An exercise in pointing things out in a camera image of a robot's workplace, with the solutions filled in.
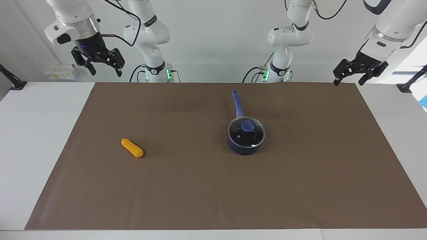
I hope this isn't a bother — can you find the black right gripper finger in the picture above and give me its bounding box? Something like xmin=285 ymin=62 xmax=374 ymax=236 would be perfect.
xmin=106 ymin=48 xmax=125 ymax=78
xmin=71 ymin=48 xmax=97 ymax=76

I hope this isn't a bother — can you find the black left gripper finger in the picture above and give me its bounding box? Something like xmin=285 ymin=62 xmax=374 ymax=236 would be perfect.
xmin=333 ymin=59 xmax=359 ymax=86
xmin=358 ymin=61 xmax=389 ymax=86

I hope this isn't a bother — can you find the yellow corn cob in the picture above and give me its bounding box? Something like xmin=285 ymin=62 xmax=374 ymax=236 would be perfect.
xmin=121 ymin=138 xmax=144 ymax=158

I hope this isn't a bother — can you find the glass lid with blue knob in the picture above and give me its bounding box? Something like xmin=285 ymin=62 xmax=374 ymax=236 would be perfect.
xmin=228 ymin=116 xmax=266 ymax=148

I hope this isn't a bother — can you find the black clamp stand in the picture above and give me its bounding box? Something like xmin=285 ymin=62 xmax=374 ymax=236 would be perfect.
xmin=396 ymin=65 xmax=427 ymax=93
xmin=0 ymin=63 xmax=28 ymax=91

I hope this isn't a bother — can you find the brown table mat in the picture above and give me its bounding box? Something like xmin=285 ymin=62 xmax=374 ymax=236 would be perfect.
xmin=24 ymin=82 xmax=427 ymax=230

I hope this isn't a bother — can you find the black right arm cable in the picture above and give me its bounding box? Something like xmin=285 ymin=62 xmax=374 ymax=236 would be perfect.
xmin=99 ymin=0 xmax=140 ymax=47

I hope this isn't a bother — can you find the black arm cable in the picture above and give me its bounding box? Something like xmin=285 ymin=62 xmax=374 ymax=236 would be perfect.
xmin=312 ymin=0 xmax=348 ymax=20
xmin=99 ymin=0 xmax=140 ymax=47

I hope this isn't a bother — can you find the black right base cable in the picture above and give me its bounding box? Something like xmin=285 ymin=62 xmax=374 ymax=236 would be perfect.
xmin=129 ymin=64 xmax=147 ymax=83

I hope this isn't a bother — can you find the black base cable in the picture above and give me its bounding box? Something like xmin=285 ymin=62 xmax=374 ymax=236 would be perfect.
xmin=243 ymin=66 xmax=266 ymax=83
xmin=129 ymin=64 xmax=147 ymax=83

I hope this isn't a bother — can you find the white wall socket box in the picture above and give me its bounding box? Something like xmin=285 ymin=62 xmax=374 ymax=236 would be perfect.
xmin=44 ymin=63 xmax=76 ymax=80

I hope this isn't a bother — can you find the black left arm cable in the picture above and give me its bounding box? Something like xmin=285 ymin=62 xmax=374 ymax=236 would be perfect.
xmin=312 ymin=0 xmax=348 ymax=20

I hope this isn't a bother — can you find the black left base cable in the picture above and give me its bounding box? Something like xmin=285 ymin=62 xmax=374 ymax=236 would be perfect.
xmin=243 ymin=66 xmax=266 ymax=83

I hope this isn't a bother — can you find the blue saucepan with handle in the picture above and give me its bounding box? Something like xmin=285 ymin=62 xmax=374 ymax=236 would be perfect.
xmin=227 ymin=89 xmax=266 ymax=156

